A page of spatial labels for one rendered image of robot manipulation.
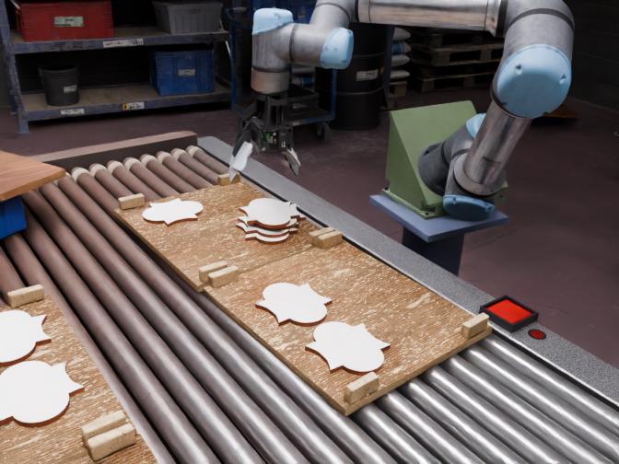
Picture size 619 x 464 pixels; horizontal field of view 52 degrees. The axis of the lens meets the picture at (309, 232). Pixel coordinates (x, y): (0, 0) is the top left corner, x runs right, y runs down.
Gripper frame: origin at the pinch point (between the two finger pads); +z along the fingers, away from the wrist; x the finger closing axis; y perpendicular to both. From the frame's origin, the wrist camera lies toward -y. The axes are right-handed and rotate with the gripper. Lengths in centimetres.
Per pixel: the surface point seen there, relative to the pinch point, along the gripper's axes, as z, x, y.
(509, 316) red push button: 11, 33, 47
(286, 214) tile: 8.0, 4.6, 3.3
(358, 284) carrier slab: 11.2, 10.4, 29.4
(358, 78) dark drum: 65, 184, -321
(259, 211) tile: 8.2, -0.5, -0.3
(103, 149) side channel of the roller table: 13, -29, -58
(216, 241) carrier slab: 12.3, -11.5, 3.8
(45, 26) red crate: 39, -38, -396
